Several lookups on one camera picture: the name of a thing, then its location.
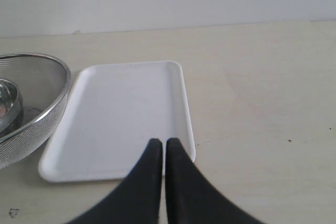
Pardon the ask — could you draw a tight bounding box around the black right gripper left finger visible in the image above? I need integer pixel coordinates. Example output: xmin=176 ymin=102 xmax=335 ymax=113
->
xmin=69 ymin=138 xmax=163 ymax=223

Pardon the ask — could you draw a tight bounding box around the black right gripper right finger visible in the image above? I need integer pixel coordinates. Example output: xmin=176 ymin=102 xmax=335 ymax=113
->
xmin=165 ymin=138 xmax=261 ymax=223

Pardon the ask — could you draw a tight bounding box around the small stainless steel bowl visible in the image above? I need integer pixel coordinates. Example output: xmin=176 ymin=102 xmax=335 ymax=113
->
xmin=1 ymin=78 xmax=24 ymax=137

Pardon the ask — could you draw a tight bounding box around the white rectangular plastic tray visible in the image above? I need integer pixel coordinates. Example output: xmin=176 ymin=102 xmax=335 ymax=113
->
xmin=38 ymin=61 xmax=196 ymax=183

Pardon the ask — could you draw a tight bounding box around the steel mesh strainer basket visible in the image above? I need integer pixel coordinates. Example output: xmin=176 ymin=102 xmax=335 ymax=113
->
xmin=1 ymin=53 xmax=71 ymax=168

